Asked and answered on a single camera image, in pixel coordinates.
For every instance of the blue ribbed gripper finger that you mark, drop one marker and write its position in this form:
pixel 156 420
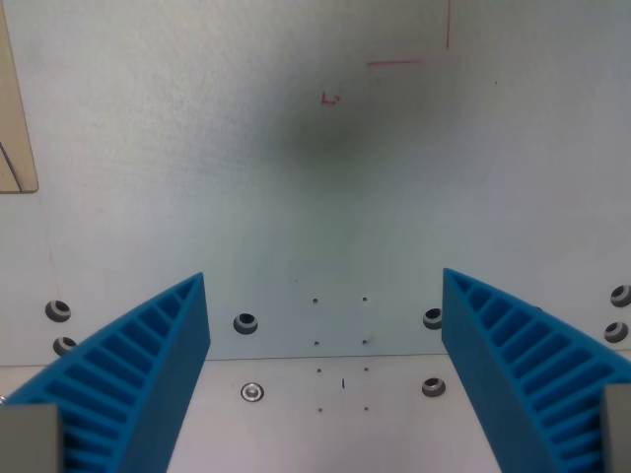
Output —
pixel 148 374
pixel 498 374

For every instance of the silver screw with washer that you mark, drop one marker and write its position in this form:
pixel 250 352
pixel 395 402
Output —
pixel 252 392

